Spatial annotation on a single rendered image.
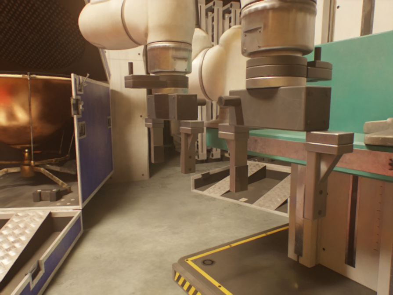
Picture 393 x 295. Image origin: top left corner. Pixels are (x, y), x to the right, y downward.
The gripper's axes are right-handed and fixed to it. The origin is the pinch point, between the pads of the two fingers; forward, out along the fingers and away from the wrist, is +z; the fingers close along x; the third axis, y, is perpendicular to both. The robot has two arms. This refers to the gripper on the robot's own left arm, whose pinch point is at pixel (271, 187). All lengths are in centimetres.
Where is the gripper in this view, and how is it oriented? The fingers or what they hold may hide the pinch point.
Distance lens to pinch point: 43.0
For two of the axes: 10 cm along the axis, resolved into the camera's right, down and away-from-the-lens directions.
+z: 0.0, 9.9, 1.4
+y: -8.4, 0.8, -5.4
